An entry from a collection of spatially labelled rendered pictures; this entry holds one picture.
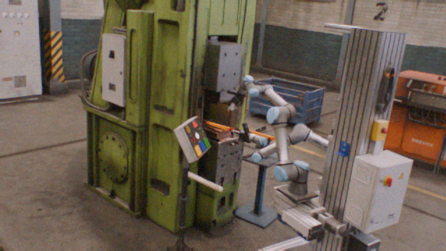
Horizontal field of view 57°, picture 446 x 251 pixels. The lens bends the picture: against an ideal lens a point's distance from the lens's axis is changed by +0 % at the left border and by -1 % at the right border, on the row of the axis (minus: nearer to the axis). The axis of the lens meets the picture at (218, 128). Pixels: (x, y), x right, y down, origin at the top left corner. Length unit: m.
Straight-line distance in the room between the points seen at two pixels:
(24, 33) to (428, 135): 6.91
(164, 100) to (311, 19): 8.72
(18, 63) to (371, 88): 6.70
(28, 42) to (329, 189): 6.48
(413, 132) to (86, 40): 6.73
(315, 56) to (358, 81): 9.16
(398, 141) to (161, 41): 4.32
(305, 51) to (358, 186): 9.47
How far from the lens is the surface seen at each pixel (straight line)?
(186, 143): 3.12
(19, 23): 8.25
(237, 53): 3.68
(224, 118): 4.08
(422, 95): 6.47
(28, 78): 8.44
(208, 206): 3.98
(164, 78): 3.71
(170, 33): 3.63
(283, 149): 2.97
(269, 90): 3.30
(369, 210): 2.85
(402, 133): 6.81
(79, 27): 9.48
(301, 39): 12.19
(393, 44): 2.83
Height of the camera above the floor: 2.14
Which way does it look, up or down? 18 degrees down
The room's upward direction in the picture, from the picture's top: 5 degrees clockwise
